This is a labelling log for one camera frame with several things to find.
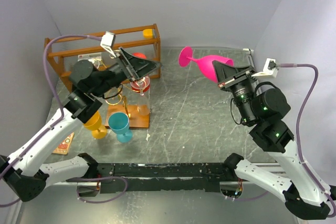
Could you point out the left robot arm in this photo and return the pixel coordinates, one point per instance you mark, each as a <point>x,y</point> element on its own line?
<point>25,170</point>

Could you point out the pink plastic wine glass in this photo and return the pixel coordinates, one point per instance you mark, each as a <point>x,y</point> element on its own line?
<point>205,64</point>

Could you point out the clear flute glass one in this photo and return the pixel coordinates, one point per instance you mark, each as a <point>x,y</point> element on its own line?
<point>143,104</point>

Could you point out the clear flute glass two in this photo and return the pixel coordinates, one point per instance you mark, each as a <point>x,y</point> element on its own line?
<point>141,86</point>

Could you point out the yellow block on shelf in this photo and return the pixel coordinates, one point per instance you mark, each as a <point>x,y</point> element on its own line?
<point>148,33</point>

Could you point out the yellow plastic wine glass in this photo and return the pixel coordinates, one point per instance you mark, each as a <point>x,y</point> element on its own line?
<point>94,124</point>

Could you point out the clear flute glass three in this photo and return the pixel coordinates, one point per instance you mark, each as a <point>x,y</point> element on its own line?
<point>98,63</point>

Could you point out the white red box on shelf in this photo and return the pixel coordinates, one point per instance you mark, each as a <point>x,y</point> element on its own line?
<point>92,57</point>

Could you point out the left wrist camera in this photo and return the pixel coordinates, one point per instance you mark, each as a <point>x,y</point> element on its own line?
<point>107,42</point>

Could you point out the blue plastic wine glass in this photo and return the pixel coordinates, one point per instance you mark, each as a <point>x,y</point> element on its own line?
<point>119,123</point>

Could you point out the gold wire wine glass rack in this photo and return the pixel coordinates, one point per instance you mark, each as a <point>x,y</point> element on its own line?
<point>121,105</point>

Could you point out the orange wooden shelf rack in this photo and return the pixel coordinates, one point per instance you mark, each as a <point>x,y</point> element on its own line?
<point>64,53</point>

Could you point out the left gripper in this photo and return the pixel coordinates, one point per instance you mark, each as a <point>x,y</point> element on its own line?
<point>135,66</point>

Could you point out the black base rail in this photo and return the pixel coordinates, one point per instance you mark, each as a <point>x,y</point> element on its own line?
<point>209,177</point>

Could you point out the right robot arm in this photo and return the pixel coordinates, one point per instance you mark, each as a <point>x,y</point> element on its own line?
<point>302,191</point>

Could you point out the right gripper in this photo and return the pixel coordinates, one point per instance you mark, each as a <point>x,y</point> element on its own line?
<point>227,75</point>

